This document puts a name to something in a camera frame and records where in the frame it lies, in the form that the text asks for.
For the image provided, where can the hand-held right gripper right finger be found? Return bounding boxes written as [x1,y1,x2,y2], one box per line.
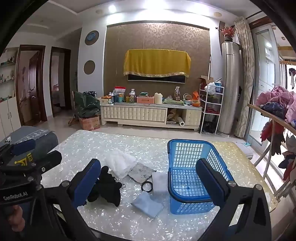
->
[196,158,272,241]

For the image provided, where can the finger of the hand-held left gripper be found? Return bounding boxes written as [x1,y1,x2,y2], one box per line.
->
[10,138,37,156]
[30,150,63,173]

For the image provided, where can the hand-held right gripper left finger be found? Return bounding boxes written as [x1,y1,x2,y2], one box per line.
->
[25,158,102,241]

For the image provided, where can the black cloth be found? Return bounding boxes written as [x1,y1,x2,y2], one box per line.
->
[87,165,123,208]

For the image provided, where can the white fluffy towel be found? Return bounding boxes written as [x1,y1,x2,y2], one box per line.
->
[105,148,137,179]

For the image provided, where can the blue plastic basket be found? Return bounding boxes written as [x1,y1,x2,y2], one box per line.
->
[167,139,235,215]

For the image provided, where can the white cloth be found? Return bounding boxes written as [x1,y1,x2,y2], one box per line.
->
[151,171,168,194]

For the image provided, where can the grey patterned cloth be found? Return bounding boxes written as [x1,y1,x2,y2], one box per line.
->
[128,162,157,184]

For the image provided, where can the black ring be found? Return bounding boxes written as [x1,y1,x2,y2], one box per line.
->
[141,181,154,193]

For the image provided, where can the light blue cloth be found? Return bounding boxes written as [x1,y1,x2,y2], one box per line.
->
[131,192,165,218]

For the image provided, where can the person's left hand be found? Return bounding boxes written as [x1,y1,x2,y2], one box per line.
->
[0,204,26,234]

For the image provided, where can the grey sofa with lace cover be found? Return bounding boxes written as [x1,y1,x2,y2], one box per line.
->
[0,126,59,158]

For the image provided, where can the grey plastic stool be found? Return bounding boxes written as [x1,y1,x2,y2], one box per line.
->
[236,144,254,159]

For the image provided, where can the cardboard box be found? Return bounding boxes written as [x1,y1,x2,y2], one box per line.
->
[78,114,101,131]

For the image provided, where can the dark green plastic bag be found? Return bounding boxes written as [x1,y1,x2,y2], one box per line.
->
[73,91,102,119]

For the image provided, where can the hanging mixed clothes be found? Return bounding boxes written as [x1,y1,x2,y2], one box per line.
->
[260,120,296,181]

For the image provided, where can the orange packet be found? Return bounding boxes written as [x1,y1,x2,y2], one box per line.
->
[192,91,202,107]

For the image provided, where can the white television cabinet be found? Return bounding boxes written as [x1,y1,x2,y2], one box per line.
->
[100,103,203,130]

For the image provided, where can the white bag red label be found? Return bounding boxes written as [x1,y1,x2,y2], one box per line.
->
[114,86,127,103]

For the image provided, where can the wooden drying rack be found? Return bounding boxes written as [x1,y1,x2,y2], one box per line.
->
[247,103,296,200]

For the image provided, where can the silver standing air conditioner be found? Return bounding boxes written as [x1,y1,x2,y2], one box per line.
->
[216,41,241,135]

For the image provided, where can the pink storage box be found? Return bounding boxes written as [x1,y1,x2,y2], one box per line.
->
[137,96,155,104]

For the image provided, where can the navy patterned garment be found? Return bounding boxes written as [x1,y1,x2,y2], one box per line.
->
[260,101,287,120]

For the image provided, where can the pink clothes pile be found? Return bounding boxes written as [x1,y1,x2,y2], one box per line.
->
[255,85,296,123]

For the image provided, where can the beige patterned curtain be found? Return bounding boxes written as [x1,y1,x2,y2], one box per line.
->
[234,16,256,138]

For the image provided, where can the yellow television cover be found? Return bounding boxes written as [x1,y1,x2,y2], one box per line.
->
[123,49,192,78]

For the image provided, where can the red flower vase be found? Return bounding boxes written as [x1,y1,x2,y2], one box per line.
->
[218,26,236,43]

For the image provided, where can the white wall cabinet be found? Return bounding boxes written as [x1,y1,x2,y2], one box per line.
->
[0,47,21,140]

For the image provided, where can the white wire shelf rack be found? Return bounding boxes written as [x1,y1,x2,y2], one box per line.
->
[199,81,225,135]

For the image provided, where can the plain round wall panel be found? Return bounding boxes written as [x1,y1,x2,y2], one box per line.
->
[83,60,96,75]

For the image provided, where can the wall-mounted television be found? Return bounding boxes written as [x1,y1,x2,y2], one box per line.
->
[127,71,187,84]

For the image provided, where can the round wall panel blue plate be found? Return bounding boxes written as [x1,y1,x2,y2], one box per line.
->
[84,30,100,46]

